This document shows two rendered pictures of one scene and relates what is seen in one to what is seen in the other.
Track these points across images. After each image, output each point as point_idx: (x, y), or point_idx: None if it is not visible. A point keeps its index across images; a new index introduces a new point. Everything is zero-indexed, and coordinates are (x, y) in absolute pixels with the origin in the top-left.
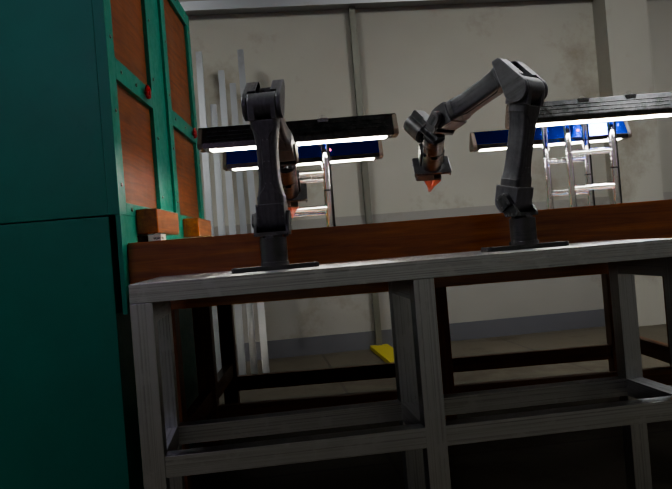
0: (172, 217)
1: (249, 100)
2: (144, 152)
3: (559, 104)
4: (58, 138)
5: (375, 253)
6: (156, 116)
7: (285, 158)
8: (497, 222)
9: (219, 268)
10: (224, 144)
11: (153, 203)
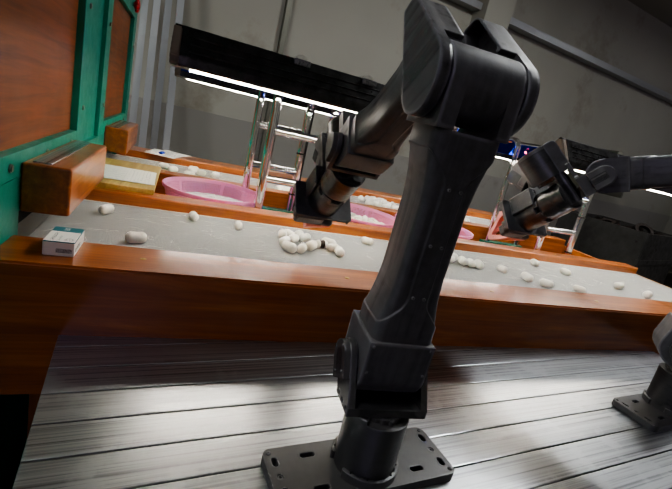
0: (98, 161)
1: (462, 65)
2: (60, 29)
3: (604, 155)
4: None
5: (435, 338)
6: None
7: (368, 169)
8: (577, 318)
9: (190, 333)
10: (218, 70)
11: (64, 120)
